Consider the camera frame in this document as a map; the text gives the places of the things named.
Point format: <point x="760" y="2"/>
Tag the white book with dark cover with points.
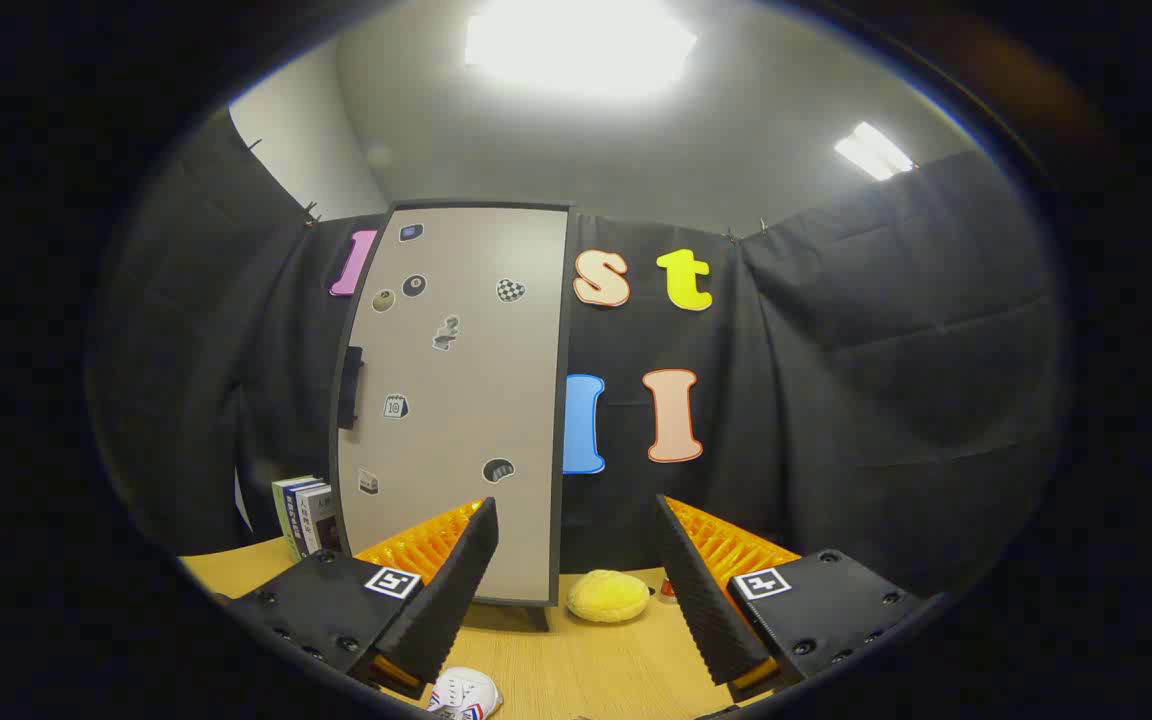
<point x="314" y="518"/>

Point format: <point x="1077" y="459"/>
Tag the dark grey shoe cabinet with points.
<point x="564" y="480"/>

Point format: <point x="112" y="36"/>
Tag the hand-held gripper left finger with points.
<point x="451" y="590"/>

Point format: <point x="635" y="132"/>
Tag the blue book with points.
<point x="294" y="520"/>

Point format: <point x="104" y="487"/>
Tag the yellow plush toy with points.
<point x="608" y="597"/>

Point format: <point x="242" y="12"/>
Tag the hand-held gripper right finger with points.
<point x="701" y="600"/>

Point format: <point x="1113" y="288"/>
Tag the black backdrop cloth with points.
<point x="836" y="400"/>

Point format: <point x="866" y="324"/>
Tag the small ceiling light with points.
<point x="873" y="152"/>

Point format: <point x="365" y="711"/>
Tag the grey shoe cabinet door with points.
<point x="466" y="420"/>

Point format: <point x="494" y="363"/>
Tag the white canvas shoe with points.
<point x="466" y="692"/>

